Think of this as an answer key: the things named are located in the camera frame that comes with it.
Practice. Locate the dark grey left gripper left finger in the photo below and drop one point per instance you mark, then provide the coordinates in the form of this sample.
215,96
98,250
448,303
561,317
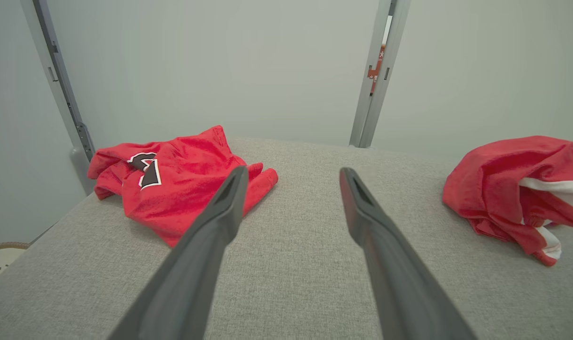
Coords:
192,264

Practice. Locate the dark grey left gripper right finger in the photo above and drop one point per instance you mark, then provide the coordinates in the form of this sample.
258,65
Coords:
395,274

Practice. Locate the red shorts with white stripe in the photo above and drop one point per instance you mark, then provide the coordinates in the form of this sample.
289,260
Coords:
489,189

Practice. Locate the red jersey with number print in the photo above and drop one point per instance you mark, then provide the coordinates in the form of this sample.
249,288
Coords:
187,189

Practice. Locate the red sign sticker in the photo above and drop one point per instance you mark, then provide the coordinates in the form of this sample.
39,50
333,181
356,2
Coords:
376,71

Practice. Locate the grey metal post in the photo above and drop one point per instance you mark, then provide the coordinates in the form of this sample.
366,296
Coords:
369,113
52,61

